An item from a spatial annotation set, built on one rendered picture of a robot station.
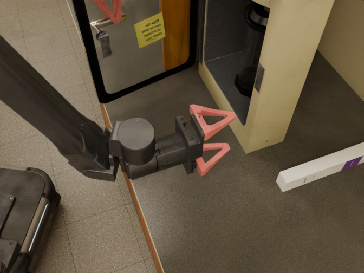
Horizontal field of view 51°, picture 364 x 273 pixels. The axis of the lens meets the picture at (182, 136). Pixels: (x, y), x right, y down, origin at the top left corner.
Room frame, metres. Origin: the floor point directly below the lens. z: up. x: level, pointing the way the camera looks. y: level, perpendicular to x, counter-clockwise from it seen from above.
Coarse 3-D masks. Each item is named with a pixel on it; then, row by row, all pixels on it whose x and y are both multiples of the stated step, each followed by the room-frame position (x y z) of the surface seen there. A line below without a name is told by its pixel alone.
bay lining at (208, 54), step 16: (208, 0) 0.82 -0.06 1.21; (224, 0) 0.83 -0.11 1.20; (240, 0) 0.85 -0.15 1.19; (208, 16) 0.82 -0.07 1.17; (224, 16) 0.83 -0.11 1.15; (240, 16) 0.85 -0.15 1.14; (208, 32) 0.82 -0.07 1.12; (224, 32) 0.84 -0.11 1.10; (240, 32) 0.86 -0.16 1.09; (208, 48) 0.82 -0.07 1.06; (224, 48) 0.84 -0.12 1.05; (240, 48) 0.86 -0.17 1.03
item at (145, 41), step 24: (72, 0) 0.67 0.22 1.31; (96, 0) 0.70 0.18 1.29; (120, 0) 0.73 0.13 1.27; (144, 0) 0.76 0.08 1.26; (168, 0) 0.79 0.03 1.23; (96, 24) 0.69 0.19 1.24; (120, 24) 0.72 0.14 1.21; (144, 24) 0.75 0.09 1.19; (168, 24) 0.79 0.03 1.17; (96, 48) 0.69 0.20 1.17; (120, 48) 0.72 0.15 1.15; (144, 48) 0.75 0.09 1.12; (168, 48) 0.79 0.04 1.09; (120, 72) 0.71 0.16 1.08; (144, 72) 0.75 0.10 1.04
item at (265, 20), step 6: (252, 6) 0.73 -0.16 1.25; (258, 6) 0.73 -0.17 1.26; (264, 6) 0.72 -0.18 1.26; (252, 12) 0.72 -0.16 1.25; (258, 12) 0.71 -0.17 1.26; (264, 12) 0.71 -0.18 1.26; (252, 18) 0.70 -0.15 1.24; (258, 18) 0.70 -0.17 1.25; (264, 18) 0.69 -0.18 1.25; (264, 24) 0.68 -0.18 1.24
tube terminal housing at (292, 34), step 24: (288, 0) 0.56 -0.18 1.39; (312, 0) 0.57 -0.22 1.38; (288, 24) 0.56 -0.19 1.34; (312, 24) 0.58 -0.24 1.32; (264, 48) 0.57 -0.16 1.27; (288, 48) 0.57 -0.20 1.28; (312, 48) 0.59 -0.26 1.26; (264, 72) 0.55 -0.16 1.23; (288, 72) 0.57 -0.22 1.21; (216, 96) 0.73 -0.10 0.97; (264, 96) 0.56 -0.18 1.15; (288, 96) 0.58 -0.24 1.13; (264, 120) 0.56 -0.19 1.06; (288, 120) 0.59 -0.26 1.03; (240, 144) 0.58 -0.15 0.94; (264, 144) 0.57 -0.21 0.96
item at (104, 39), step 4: (100, 36) 0.69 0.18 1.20; (104, 36) 0.69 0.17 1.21; (108, 36) 0.69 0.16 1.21; (100, 40) 0.68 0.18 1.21; (104, 40) 0.68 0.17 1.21; (108, 40) 0.68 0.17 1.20; (104, 44) 0.68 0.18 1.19; (108, 44) 0.69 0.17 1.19; (104, 48) 0.68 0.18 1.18; (108, 48) 0.69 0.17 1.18; (104, 52) 0.68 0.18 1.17; (108, 52) 0.69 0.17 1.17; (104, 56) 0.68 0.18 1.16
